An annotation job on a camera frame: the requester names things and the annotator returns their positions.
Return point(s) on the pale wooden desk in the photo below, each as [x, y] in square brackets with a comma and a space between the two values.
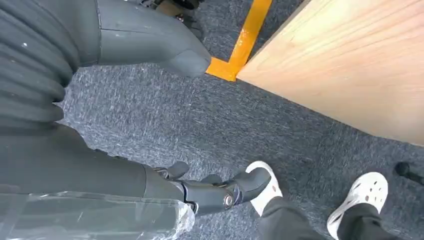
[348, 66]

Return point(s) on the person's right leg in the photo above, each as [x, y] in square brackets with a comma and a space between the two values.
[361, 225]

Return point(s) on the ribbed grey right arm sleeve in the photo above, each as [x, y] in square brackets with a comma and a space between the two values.
[30, 66]

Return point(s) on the person's left white shoe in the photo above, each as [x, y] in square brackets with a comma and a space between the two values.
[270, 195]

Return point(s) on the person's right white shoe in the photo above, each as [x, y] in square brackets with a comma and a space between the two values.
[367, 192]

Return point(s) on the person's white shoe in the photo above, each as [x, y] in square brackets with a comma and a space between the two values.
[367, 192]
[270, 195]

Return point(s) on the clear plastic film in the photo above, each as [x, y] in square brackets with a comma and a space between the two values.
[99, 218]

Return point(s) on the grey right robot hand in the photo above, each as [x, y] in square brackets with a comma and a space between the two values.
[99, 172]

